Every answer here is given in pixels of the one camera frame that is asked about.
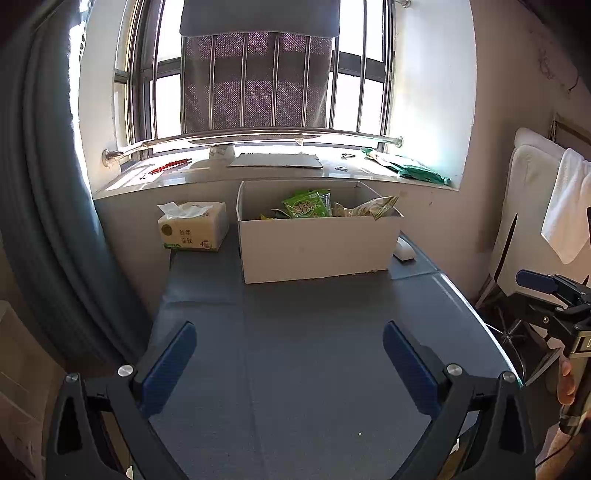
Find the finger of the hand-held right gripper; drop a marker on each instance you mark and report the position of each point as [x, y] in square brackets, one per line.
[535, 281]
[547, 319]

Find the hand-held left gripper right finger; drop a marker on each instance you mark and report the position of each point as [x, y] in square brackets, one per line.
[411, 369]

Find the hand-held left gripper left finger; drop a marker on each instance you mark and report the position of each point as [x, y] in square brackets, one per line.
[168, 364]

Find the white cardboard box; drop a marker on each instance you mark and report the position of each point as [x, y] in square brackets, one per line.
[318, 249]

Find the person's right forearm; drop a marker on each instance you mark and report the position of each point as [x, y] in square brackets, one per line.
[561, 447]

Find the person's right hand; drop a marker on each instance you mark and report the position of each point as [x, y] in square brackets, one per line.
[565, 383]

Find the white towel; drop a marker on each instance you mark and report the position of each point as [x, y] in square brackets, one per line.
[568, 207]

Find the white padded chair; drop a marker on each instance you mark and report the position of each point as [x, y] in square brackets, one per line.
[521, 194]

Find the blue-grey table cloth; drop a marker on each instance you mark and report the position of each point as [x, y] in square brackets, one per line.
[300, 346]

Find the white computer mouse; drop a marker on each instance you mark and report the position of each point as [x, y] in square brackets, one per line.
[404, 251]

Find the tissue pack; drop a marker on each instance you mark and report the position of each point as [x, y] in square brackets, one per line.
[194, 233]

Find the beige cabinet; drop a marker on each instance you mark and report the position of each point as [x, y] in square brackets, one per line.
[18, 392]

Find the green packets on windowsill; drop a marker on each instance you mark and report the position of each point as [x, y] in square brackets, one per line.
[415, 173]

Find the pale green-yellow snack packet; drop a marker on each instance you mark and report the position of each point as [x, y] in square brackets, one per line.
[369, 210]

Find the green snack packet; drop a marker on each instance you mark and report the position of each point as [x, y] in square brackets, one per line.
[304, 205]

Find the red beaded stick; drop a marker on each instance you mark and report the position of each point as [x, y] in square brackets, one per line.
[171, 164]

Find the blue-grey curtain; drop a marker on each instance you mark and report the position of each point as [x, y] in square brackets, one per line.
[46, 184]

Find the flat cardboard sheet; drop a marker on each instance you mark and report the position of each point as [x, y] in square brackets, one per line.
[277, 160]

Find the barred window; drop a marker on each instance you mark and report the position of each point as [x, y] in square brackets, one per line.
[161, 92]

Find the grey mesh hanging cloth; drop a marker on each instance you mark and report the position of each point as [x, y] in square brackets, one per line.
[258, 78]

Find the metal frame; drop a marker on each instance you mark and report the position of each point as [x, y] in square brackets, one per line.
[572, 131]

